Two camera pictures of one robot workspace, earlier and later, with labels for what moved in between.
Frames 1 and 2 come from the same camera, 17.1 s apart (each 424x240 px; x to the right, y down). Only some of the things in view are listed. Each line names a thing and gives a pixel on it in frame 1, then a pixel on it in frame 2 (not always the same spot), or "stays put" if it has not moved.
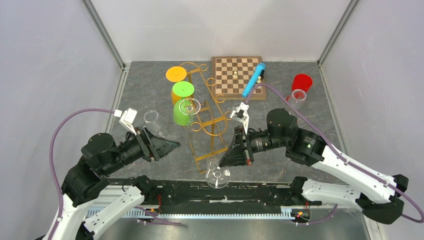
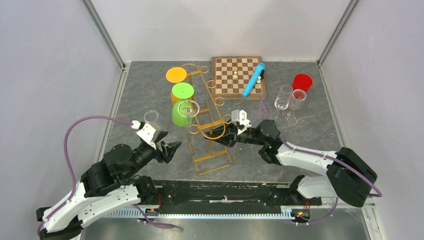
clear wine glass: [189, 106] stays put
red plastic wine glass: [301, 81] stays put
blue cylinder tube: [255, 77] stays put
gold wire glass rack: [206, 109] stays put
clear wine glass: [217, 177] -> [281, 103]
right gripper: [237, 153] -> [227, 134]
